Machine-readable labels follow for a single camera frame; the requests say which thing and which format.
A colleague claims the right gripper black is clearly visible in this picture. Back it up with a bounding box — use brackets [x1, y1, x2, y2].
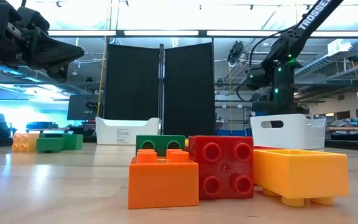
[271, 65, 297, 114]

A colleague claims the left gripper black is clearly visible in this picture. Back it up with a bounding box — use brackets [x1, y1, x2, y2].
[0, 8, 85, 83]

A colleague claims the red long block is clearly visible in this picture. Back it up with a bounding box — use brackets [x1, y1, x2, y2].
[253, 145, 284, 151]

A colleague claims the yellow-orange medium block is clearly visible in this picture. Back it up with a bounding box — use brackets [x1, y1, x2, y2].
[12, 133, 40, 153]
[252, 149, 351, 208]

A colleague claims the green medium block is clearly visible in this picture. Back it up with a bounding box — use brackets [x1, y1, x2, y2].
[135, 134, 186, 157]
[36, 133, 66, 154]

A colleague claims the orange medium block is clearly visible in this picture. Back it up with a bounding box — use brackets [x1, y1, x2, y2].
[127, 148, 200, 210]

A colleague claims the ceiling light strip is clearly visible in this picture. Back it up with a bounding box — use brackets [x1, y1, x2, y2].
[123, 30, 200, 37]
[314, 30, 358, 37]
[47, 30, 117, 37]
[206, 30, 282, 37]

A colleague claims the dark computer monitor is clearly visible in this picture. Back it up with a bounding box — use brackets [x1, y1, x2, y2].
[67, 94, 101, 121]

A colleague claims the blue workbench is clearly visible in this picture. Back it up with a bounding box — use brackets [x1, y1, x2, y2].
[25, 121, 59, 131]

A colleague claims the wooden workbench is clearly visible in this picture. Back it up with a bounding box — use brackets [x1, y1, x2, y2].
[327, 126, 358, 132]

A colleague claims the black folding divider screen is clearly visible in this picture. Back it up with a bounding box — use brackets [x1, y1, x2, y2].
[103, 42, 216, 139]

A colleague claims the red medium block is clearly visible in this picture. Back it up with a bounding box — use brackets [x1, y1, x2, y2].
[187, 135, 255, 200]

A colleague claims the white bin with printed label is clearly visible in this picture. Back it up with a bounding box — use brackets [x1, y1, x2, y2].
[94, 116, 162, 146]

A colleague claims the yellow hanging strap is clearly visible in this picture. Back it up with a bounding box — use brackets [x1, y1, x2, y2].
[96, 35, 109, 118]

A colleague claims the silver ventilation duct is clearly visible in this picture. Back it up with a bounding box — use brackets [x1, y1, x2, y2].
[293, 37, 358, 78]

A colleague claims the thin yellow cord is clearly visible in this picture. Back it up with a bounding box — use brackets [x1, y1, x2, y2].
[228, 65, 233, 134]

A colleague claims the black ceiling-hung camera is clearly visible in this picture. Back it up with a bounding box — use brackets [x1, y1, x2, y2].
[227, 40, 249, 67]

